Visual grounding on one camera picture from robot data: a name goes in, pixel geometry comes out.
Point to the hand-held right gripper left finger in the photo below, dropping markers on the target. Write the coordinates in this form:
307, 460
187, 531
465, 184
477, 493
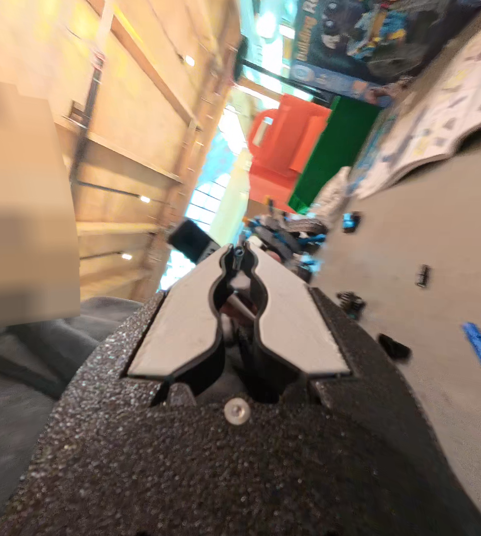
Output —
177, 326

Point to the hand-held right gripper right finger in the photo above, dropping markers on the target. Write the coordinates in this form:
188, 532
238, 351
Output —
303, 331

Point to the small grey axle connector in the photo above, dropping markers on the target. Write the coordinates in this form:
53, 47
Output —
238, 257

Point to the grey desk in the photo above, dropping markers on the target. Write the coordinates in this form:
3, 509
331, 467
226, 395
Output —
433, 234

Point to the small black pin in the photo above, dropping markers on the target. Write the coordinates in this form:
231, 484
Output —
351, 303
393, 346
423, 275

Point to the blue tracked toy robot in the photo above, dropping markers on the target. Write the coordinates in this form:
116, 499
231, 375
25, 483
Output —
290, 238

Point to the orange plastic bin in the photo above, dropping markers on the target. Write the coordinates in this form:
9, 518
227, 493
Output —
282, 155

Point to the bubble wrap bag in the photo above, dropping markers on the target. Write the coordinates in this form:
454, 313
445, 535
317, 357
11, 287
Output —
332, 197

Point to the green plastic bin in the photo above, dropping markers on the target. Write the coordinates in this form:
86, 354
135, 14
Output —
332, 155

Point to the dark robot kit box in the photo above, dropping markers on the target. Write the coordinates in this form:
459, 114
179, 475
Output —
370, 42

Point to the open instruction booklet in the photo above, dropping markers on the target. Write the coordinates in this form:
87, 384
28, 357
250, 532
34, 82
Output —
454, 92

